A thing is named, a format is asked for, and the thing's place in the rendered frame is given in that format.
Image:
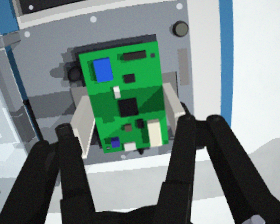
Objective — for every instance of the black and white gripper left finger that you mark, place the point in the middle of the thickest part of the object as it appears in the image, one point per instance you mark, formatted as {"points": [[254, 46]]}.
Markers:
{"points": [[29, 199]]}

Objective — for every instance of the green circuit board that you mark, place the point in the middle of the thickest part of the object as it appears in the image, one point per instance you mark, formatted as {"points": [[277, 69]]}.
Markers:
{"points": [[125, 88]]}

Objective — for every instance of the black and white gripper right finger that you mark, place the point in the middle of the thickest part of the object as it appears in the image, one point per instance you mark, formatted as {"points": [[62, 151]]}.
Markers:
{"points": [[247, 195]]}

